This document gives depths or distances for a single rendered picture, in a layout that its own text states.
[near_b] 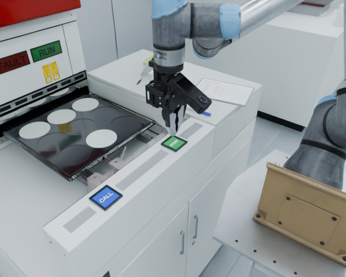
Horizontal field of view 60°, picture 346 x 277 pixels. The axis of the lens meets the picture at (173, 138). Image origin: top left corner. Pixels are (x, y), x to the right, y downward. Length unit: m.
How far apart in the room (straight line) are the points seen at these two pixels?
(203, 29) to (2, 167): 0.79
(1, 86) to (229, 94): 0.77
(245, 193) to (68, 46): 0.83
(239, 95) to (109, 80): 0.51
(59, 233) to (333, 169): 0.65
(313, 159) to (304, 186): 0.10
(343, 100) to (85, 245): 0.63
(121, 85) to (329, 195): 0.80
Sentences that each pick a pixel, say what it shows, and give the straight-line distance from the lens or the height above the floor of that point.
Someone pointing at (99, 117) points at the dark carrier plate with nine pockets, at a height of 0.90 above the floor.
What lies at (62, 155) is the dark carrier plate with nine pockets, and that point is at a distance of 0.98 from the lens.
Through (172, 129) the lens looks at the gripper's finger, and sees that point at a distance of 0.81.
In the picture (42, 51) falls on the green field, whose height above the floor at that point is 1.10.
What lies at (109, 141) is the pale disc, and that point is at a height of 0.90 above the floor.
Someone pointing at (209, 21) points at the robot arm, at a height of 1.31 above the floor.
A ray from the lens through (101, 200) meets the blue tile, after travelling 0.72.
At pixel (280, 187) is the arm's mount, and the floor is 0.97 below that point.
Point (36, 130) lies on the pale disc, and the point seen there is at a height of 0.90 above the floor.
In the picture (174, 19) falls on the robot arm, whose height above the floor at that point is 1.31.
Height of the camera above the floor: 1.49
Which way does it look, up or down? 37 degrees down
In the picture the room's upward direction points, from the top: straight up
